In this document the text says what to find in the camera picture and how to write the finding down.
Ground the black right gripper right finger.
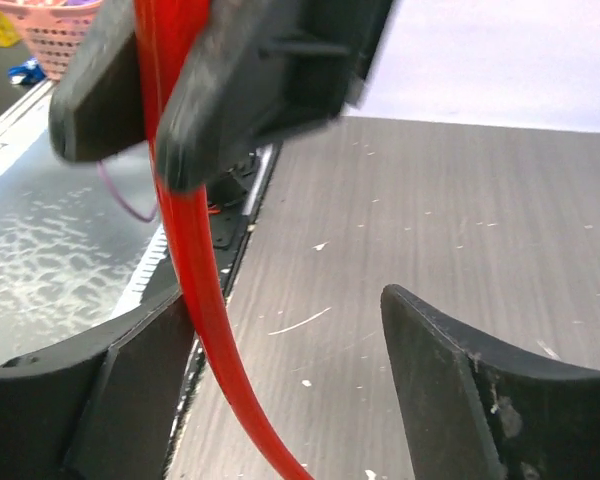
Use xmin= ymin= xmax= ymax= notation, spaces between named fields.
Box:
xmin=381 ymin=284 xmax=600 ymax=480

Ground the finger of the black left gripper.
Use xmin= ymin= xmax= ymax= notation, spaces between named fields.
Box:
xmin=48 ymin=1 xmax=146 ymax=163
xmin=156 ymin=0 xmax=393 ymax=192

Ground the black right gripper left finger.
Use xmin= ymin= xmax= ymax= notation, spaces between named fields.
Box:
xmin=0 ymin=288 xmax=194 ymax=479

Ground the red cable lock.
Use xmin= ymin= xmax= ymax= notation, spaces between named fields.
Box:
xmin=134 ymin=1 xmax=310 ymax=479

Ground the blue object behind basket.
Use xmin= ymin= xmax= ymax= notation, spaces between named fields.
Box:
xmin=7 ymin=57 xmax=46 ymax=86

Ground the pink plastic basket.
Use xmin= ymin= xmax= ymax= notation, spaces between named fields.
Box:
xmin=0 ymin=1 xmax=102 ymax=81

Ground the aluminium frame rail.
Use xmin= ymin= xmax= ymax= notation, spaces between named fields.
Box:
xmin=0 ymin=80 xmax=54 ymax=138

